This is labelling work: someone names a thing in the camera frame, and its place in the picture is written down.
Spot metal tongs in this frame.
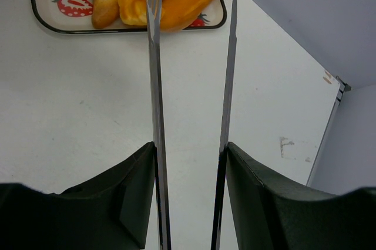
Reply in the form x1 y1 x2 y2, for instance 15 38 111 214
146 0 237 249

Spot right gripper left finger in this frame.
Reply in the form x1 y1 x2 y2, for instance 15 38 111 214
1 142 155 249

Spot orange fake bread roll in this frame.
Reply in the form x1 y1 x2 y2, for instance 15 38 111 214
160 0 213 32

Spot strawberry print tray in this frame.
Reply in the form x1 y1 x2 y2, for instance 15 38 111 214
31 0 227 35

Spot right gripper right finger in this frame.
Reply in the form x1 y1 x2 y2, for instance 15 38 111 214
226 143 375 249

